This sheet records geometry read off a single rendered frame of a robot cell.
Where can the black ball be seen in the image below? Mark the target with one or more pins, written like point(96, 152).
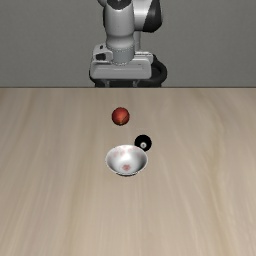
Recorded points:
point(143, 142)

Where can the white bowl with red pattern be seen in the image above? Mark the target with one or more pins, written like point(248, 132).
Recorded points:
point(126, 160)

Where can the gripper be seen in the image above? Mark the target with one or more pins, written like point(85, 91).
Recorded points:
point(116, 70)

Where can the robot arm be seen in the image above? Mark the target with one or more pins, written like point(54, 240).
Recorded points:
point(126, 23)

